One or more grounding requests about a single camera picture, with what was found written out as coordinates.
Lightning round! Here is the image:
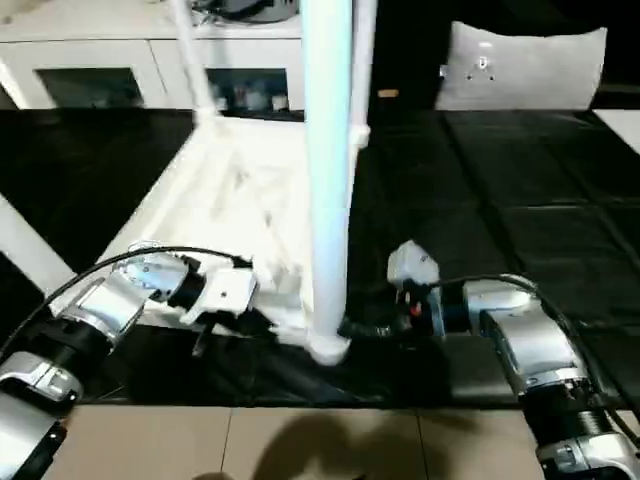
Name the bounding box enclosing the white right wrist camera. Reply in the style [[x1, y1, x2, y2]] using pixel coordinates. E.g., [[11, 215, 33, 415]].
[[386, 238, 447, 340]]

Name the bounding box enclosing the white flat board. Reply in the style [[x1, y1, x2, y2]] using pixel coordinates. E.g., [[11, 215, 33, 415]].
[[593, 107, 640, 147]]

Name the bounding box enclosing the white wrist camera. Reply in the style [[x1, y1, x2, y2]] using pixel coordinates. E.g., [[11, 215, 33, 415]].
[[386, 238, 447, 340], [181, 266, 260, 327]]

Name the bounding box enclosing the white glass-door cabinet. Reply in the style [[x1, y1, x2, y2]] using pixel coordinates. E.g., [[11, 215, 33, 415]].
[[0, 0, 307, 112]]

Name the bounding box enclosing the grey round cooker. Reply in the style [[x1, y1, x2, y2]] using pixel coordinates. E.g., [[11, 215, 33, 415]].
[[208, 0, 302, 25]]

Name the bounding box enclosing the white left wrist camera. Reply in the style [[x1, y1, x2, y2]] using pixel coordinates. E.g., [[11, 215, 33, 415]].
[[181, 266, 260, 327]]

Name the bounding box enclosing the grey cushion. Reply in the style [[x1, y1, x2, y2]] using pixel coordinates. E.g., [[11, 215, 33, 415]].
[[433, 20, 610, 112]]

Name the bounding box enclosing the black work mat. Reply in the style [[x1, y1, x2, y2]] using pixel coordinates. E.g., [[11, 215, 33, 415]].
[[0, 103, 640, 410]]

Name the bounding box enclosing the white plastic table top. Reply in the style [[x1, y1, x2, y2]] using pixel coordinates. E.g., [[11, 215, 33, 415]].
[[96, 111, 372, 367]]

